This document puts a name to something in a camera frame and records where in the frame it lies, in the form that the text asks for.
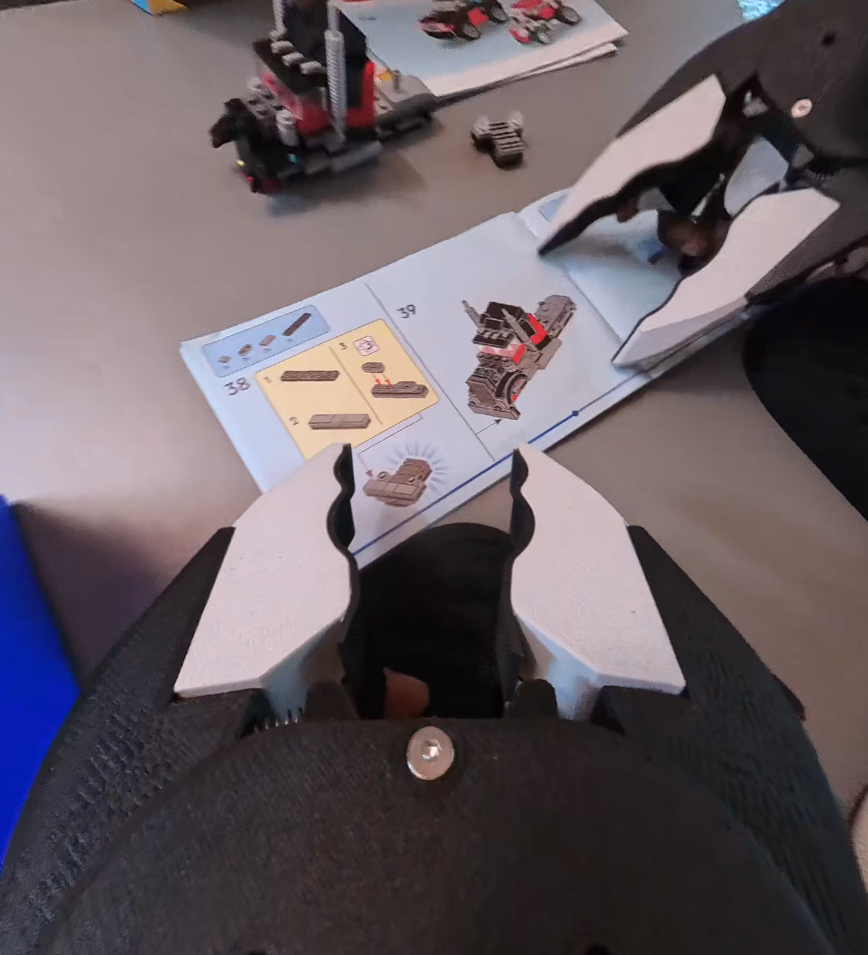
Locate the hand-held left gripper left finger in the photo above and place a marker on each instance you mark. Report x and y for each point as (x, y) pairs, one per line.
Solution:
(270, 582)

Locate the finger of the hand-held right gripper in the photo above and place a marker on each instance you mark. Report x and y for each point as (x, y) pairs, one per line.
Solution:
(740, 268)
(650, 149)

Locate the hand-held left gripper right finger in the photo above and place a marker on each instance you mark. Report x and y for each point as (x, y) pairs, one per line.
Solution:
(590, 589)

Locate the blue plastic bin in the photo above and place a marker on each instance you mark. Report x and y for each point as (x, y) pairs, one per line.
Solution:
(1, 671)

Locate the lego instruction booklet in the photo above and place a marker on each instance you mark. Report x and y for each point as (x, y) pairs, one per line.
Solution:
(434, 351)
(568, 52)

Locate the closed lego instruction booklet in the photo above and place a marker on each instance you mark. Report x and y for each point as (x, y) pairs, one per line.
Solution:
(568, 52)

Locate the small grey lego sub-assembly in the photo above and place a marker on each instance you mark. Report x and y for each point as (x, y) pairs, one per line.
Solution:
(499, 142)

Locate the black and red lego truck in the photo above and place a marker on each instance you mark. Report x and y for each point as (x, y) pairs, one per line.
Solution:
(315, 97)

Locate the black quilted pad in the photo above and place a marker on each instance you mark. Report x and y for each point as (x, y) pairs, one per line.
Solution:
(837, 410)

